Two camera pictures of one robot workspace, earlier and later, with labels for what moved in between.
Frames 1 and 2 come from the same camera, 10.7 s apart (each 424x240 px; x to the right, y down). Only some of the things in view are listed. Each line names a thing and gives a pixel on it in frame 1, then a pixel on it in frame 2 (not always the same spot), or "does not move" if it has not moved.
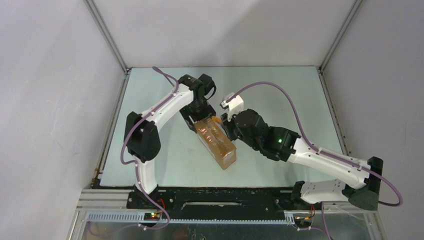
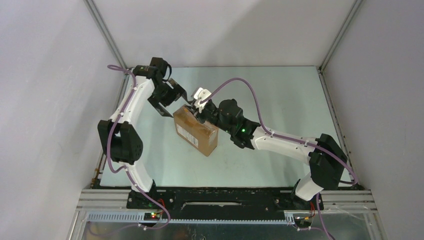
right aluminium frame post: [333, 47] does not move
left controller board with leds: [154, 216] does not move
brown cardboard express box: [216, 142] → [203, 137]
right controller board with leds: [302, 221] does not move
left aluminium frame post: [107, 35] does not move
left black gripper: [208, 112] → [174, 95]
